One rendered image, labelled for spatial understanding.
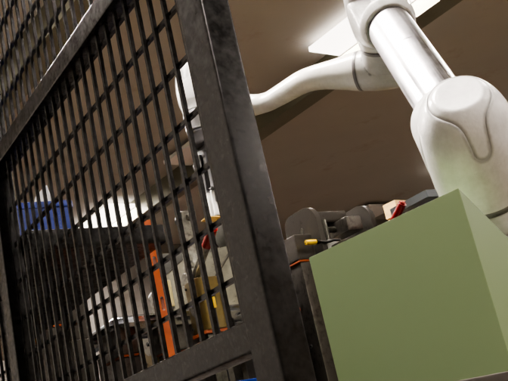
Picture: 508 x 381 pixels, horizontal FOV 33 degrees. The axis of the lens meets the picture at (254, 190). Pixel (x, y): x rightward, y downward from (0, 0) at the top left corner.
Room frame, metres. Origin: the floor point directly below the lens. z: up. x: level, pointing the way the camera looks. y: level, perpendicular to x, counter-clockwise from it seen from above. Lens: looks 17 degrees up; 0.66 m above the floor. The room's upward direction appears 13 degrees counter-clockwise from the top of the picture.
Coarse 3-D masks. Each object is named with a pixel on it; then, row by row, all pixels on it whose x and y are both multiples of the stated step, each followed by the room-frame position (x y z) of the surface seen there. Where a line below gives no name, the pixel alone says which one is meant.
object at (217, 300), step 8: (200, 280) 1.82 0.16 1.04; (216, 280) 1.84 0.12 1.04; (184, 288) 1.87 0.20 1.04; (200, 288) 1.82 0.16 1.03; (216, 296) 1.84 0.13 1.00; (200, 304) 1.82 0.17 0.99; (216, 304) 1.84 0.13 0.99; (192, 312) 1.85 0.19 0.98; (200, 312) 1.83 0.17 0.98; (208, 312) 1.82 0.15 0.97; (216, 312) 1.83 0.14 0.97; (192, 320) 1.86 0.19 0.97; (208, 320) 1.82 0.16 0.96; (224, 320) 1.84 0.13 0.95; (192, 328) 1.87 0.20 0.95; (208, 328) 1.82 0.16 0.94; (224, 328) 1.84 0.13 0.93; (208, 336) 1.83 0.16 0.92; (232, 368) 1.85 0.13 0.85; (216, 376) 1.83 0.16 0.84; (224, 376) 1.84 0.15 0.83; (232, 376) 1.85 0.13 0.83
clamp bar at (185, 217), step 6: (186, 216) 1.85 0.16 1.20; (186, 222) 1.85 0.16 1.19; (186, 228) 1.85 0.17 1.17; (186, 234) 1.85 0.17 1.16; (192, 234) 1.86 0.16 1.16; (186, 240) 1.85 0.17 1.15; (192, 246) 1.86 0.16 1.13; (192, 252) 1.86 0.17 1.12; (192, 258) 1.86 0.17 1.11; (192, 264) 1.86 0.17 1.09
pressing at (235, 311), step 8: (232, 312) 2.06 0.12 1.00; (112, 320) 1.81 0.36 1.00; (120, 320) 1.81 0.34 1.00; (152, 320) 1.92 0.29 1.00; (176, 320) 1.99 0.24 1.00; (240, 320) 2.20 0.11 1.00; (112, 328) 1.91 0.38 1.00; (96, 336) 1.97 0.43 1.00; (144, 336) 2.08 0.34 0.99; (96, 344) 2.01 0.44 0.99
